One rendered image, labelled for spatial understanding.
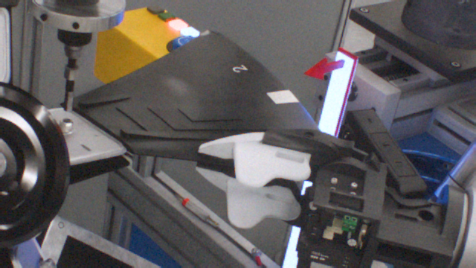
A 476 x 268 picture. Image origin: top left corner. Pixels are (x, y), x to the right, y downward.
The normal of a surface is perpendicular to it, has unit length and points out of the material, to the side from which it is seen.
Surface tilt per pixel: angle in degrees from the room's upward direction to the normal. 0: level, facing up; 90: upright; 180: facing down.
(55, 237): 50
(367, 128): 6
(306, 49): 90
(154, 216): 90
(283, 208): 10
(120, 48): 90
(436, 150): 0
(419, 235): 6
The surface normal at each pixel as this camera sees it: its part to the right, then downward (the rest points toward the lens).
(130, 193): -0.73, 0.24
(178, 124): 0.30, -0.84
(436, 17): -0.51, 0.06
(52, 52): 0.66, 0.48
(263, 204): 0.15, -0.74
